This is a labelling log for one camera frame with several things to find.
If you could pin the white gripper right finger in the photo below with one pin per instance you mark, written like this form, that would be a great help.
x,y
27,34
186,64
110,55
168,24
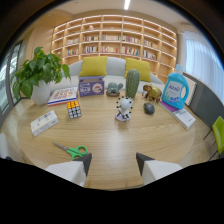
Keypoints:
x,y
156,170

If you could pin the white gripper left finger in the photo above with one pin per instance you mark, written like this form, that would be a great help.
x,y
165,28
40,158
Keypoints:
x,y
71,171

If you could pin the white rectangular box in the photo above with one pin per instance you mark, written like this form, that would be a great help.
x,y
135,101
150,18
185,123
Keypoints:
x,y
44,122

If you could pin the white and purple book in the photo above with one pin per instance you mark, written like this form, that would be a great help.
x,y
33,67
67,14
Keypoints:
x,y
180,115

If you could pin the dark grey stone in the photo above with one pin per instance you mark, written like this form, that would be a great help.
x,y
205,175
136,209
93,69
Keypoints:
x,y
149,108

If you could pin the rubik's cube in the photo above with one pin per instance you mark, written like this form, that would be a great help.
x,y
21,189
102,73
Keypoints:
x,y
74,109

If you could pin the white spiky figurine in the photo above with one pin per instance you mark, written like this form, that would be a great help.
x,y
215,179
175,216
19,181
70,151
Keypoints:
x,y
124,108

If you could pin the green chair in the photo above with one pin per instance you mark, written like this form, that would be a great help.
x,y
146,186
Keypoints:
x,y
218,133

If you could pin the colourful picture book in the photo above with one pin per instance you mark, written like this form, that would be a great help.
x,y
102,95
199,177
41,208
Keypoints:
x,y
62,95

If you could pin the golden elephant figurine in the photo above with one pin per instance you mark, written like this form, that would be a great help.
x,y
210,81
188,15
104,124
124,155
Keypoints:
x,y
152,92

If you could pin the blue detergent bottle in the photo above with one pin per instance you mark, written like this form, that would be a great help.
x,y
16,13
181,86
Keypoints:
x,y
175,90

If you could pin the white plant pot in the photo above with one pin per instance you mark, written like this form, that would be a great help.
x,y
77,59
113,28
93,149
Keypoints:
x,y
41,93

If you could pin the purple box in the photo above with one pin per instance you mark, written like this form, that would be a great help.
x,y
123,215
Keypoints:
x,y
91,86

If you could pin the tall green cactus ornament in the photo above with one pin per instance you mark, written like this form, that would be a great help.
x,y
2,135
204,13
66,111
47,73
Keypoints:
x,y
132,83

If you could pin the small green cactus figurine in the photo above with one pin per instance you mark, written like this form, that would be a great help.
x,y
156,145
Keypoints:
x,y
113,88

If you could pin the yellow cushion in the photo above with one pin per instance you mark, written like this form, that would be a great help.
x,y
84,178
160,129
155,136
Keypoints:
x,y
94,66
139,69

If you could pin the green potted plant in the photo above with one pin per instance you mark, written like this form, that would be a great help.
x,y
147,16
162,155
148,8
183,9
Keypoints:
x,y
38,71

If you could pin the light grey sofa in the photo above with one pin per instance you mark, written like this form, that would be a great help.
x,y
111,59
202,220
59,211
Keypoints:
x,y
115,71

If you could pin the wooden bookshelf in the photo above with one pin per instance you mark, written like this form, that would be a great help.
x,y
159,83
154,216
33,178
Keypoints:
x,y
115,41

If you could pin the white ceiling light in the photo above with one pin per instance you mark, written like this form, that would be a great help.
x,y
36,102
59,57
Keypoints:
x,y
127,4

